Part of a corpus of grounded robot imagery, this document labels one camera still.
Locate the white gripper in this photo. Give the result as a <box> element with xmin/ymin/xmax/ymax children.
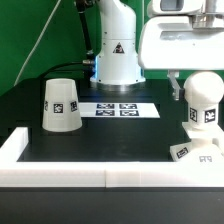
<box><xmin>138</xmin><ymin>0</ymin><xmax>224</xmax><ymax>100</ymax></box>

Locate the white lamp bulb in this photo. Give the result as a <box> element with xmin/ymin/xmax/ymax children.
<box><xmin>184</xmin><ymin>71</ymin><xmax>224</xmax><ymax>130</ymax></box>

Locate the white lamp base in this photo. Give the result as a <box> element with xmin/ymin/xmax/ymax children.
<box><xmin>170</xmin><ymin>122</ymin><xmax>224</xmax><ymax>163</ymax></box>

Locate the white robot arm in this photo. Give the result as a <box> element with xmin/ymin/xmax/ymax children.
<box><xmin>91</xmin><ymin>0</ymin><xmax>224</xmax><ymax>100</ymax></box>

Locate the white lamp shade cone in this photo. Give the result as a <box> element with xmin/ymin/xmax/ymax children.
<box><xmin>42</xmin><ymin>78</ymin><xmax>82</xmax><ymax>132</ymax></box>

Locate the white U-shaped fence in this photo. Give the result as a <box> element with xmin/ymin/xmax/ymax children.
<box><xmin>0</xmin><ymin>127</ymin><xmax>224</xmax><ymax>188</ymax></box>

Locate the white marker tag plate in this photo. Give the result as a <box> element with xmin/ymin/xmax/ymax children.
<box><xmin>79</xmin><ymin>102</ymin><xmax>160</xmax><ymax>119</ymax></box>

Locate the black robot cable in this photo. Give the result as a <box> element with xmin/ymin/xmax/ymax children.
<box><xmin>39</xmin><ymin>0</ymin><xmax>98</xmax><ymax>80</ymax></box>

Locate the white cable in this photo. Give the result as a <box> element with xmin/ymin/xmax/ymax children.
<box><xmin>13</xmin><ymin>0</ymin><xmax>63</xmax><ymax>87</ymax></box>

